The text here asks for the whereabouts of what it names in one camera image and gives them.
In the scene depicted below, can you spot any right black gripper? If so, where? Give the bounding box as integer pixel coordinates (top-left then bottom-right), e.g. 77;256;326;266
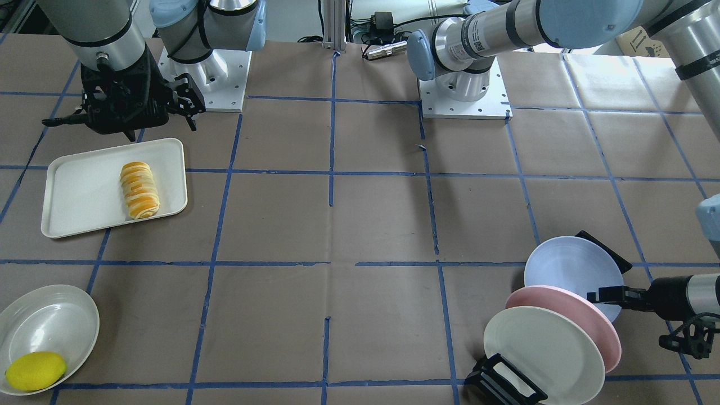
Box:
42;48;206;136

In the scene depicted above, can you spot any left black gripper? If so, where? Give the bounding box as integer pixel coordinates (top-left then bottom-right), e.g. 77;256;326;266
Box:
587;274;719;359

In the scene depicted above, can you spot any light blue plate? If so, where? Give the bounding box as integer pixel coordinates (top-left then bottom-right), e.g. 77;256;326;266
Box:
524;236;624;298

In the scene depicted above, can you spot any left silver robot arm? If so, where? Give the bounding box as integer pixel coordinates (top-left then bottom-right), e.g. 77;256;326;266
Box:
407;1;719;359

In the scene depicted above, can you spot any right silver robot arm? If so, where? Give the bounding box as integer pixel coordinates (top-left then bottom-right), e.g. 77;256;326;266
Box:
38;1;267;142

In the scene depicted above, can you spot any pink plate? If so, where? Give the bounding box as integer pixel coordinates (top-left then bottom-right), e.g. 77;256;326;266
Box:
505;285;622;374

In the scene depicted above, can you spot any striped orange bread roll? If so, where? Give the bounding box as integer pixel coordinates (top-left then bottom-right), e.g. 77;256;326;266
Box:
119;161;160;220

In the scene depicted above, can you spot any cream plate in rack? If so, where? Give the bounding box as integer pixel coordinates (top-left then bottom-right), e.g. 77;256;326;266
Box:
483;306;605;404

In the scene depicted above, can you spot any cream round plate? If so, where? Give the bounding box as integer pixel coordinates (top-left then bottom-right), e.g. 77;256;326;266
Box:
1;285;100;397

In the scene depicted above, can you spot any white rectangular tray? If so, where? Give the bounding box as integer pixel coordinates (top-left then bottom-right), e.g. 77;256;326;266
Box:
40;138;188;239

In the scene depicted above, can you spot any black dish rack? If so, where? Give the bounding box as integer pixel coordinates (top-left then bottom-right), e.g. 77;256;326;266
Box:
466;231;632;404

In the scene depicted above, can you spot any grey metal cylinder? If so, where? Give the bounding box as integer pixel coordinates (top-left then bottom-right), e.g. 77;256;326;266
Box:
362;40;407;61

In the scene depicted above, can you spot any yellow lemon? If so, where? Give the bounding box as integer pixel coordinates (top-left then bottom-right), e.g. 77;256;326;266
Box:
5;351;68;392

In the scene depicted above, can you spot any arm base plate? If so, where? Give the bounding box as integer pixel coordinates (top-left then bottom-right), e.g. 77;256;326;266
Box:
417;57;514;120
159;49;254;113

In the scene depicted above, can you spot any aluminium frame post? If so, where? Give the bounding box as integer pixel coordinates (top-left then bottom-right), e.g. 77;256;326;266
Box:
319;1;349;54

